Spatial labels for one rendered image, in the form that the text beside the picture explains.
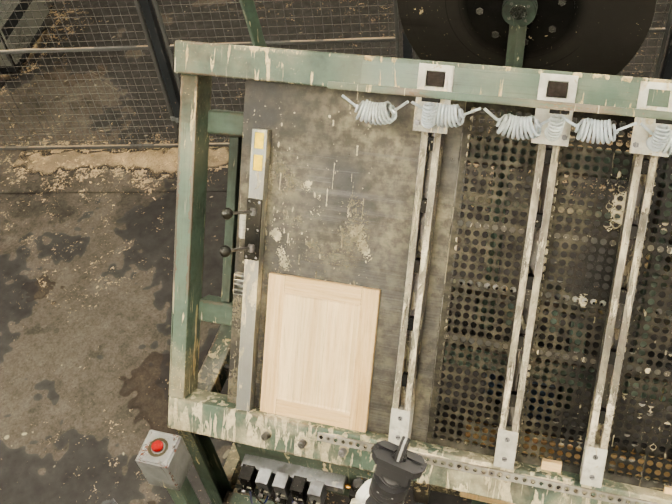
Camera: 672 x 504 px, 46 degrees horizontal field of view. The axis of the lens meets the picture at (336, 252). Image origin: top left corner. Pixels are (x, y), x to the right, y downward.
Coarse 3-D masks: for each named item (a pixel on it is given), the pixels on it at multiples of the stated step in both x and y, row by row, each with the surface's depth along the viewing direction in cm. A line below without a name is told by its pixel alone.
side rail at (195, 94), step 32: (192, 96) 251; (192, 128) 253; (192, 160) 255; (192, 192) 258; (192, 224) 261; (192, 256) 264; (192, 288) 268; (192, 320) 271; (192, 352) 275; (192, 384) 279
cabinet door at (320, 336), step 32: (288, 288) 258; (320, 288) 255; (352, 288) 252; (288, 320) 260; (320, 320) 257; (352, 320) 254; (288, 352) 263; (320, 352) 259; (352, 352) 256; (288, 384) 265; (320, 384) 262; (352, 384) 258; (288, 416) 267; (320, 416) 264; (352, 416) 260
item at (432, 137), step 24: (432, 120) 214; (432, 144) 231; (432, 168) 232; (432, 192) 233; (432, 216) 235; (432, 240) 242; (408, 264) 239; (408, 288) 241; (408, 312) 242; (408, 336) 248; (408, 360) 249; (408, 384) 247; (408, 408) 249; (408, 432) 251
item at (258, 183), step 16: (256, 128) 251; (256, 176) 251; (256, 192) 252; (256, 272) 258; (256, 288) 259; (256, 304) 260; (256, 320) 262; (240, 336) 264; (256, 336) 265; (240, 352) 265; (256, 352) 267; (240, 368) 266; (240, 384) 267; (240, 400) 269
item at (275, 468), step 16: (240, 448) 275; (256, 448) 271; (256, 464) 273; (272, 464) 272; (288, 464) 272; (304, 464) 270; (320, 464) 266; (336, 464) 263; (240, 480) 269; (256, 480) 266; (272, 480) 271; (288, 480) 267; (304, 480) 265; (320, 480) 267; (336, 480) 266; (352, 480) 268; (256, 496) 277; (288, 496) 270; (304, 496) 266; (320, 496) 261; (352, 496) 261
